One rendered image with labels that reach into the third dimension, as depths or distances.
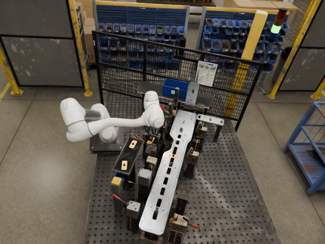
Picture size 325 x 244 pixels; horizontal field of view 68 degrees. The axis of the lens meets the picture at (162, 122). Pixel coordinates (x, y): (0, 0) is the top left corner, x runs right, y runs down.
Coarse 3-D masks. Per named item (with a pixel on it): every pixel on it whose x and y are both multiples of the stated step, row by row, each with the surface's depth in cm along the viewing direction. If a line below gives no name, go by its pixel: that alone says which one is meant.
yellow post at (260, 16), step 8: (256, 16) 223; (264, 16) 221; (256, 24) 227; (264, 24) 226; (256, 32) 232; (248, 40) 239; (256, 40) 236; (248, 48) 244; (248, 56) 249; (248, 64) 254; (240, 72) 262; (240, 80) 268; (232, 88) 278; (240, 88) 275; (232, 96) 284; (232, 104) 291; (224, 112) 303
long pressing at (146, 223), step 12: (180, 120) 256; (192, 120) 258; (180, 132) 243; (192, 132) 245; (180, 144) 231; (168, 156) 219; (180, 156) 220; (180, 168) 211; (156, 180) 200; (168, 180) 201; (156, 192) 192; (168, 192) 193; (156, 204) 185; (168, 204) 185; (144, 216) 177; (144, 228) 171; (156, 228) 171
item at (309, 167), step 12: (312, 108) 311; (288, 144) 358; (300, 144) 360; (312, 144) 309; (324, 144) 364; (300, 156) 344; (312, 156) 338; (324, 156) 321; (312, 168) 328; (324, 168) 330; (312, 180) 315; (324, 180) 291; (312, 192) 310
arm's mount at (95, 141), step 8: (120, 128) 254; (96, 136) 251; (120, 136) 253; (96, 144) 250; (104, 144) 251; (112, 144) 252; (120, 144) 253; (96, 152) 252; (104, 152) 253; (112, 152) 254; (120, 152) 255
